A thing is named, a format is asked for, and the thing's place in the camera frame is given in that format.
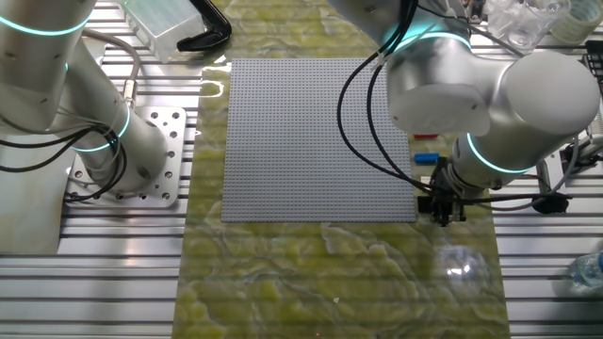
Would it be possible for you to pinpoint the clear plastic cup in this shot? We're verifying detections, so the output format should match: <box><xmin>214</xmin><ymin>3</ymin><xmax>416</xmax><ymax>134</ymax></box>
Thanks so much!
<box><xmin>486</xmin><ymin>0</ymin><xmax>572</xmax><ymax>53</ymax></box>

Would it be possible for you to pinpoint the black base cable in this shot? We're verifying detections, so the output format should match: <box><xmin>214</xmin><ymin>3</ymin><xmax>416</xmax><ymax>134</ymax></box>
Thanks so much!
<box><xmin>0</xmin><ymin>120</ymin><xmax>129</xmax><ymax>204</ymax></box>

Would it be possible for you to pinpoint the clear tape roll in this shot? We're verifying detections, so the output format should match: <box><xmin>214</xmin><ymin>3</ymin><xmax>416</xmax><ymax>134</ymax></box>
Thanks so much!
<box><xmin>549</xmin><ymin>0</ymin><xmax>603</xmax><ymax>46</ymax></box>

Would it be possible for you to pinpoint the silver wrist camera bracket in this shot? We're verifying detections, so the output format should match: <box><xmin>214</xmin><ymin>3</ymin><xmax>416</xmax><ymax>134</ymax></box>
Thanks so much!
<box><xmin>535</xmin><ymin>159</ymin><xmax>553</xmax><ymax>195</ymax></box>

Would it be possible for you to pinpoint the clear water bottle blue cap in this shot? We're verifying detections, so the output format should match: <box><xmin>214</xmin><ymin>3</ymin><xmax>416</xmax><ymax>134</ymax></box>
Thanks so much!
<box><xmin>567</xmin><ymin>250</ymin><xmax>603</xmax><ymax>290</ymax></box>

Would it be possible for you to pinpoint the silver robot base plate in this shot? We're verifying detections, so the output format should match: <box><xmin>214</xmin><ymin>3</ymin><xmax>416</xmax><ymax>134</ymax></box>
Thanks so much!
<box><xmin>62</xmin><ymin>105</ymin><xmax>188</xmax><ymax>210</ymax></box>

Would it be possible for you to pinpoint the black C-clamp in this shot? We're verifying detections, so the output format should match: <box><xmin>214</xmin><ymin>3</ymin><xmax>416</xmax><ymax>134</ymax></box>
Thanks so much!
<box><xmin>175</xmin><ymin>0</ymin><xmax>234</xmax><ymax>54</ymax></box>

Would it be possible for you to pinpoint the large grey Lego baseplate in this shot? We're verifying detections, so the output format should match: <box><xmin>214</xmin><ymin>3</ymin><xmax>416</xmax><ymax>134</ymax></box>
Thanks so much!
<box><xmin>220</xmin><ymin>57</ymin><xmax>418</xmax><ymax>224</ymax></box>

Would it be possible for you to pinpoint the black keyboard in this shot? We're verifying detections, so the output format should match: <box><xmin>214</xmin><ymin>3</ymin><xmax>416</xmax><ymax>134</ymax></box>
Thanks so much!
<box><xmin>583</xmin><ymin>40</ymin><xmax>603</xmax><ymax>95</ymax></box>

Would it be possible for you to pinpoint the metal camera mount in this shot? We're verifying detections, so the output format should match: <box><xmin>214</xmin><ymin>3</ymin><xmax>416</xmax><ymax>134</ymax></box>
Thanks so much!
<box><xmin>560</xmin><ymin>134</ymin><xmax>603</xmax><ymax>169</ymax></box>

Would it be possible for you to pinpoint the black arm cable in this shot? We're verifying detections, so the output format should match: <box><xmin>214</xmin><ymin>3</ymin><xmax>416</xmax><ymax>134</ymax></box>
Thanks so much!
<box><xmin>335</xmin><ymin>0</ymin><xmax>572</xmax><ymax>215</ymax></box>
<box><xmin>366</xmin><ymin>51</ymin><xmax>442</xmax><ymax>194</ymax></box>

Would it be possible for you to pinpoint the grey base cable with connector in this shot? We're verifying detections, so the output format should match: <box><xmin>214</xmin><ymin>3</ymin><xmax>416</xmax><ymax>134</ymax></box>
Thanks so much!
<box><xmin>77</xmin><ymin>25</ymin><xmax>143</xmax><ymax>110</ymax></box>

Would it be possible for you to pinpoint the green marble pattern mat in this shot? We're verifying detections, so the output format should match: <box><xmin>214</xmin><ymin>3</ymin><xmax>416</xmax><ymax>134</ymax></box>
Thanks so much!
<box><xmin>171</xmin><ymin>0</ymin><xmax>513</xmax><ymax>339</ymax></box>

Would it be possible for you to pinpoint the translucent plastic box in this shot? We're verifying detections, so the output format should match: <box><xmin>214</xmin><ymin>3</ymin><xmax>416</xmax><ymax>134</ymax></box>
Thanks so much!
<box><xmin>116</xmin><ymin>0</ymin><xmax>207</xmax><ymax>65</ymax></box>

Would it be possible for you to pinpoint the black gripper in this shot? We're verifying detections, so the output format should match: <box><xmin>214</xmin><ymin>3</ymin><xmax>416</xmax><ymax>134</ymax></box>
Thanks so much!
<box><xmin>431</xmin><ymin>157</ymin><xmax>468</xmax><ymax>228</ymax></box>

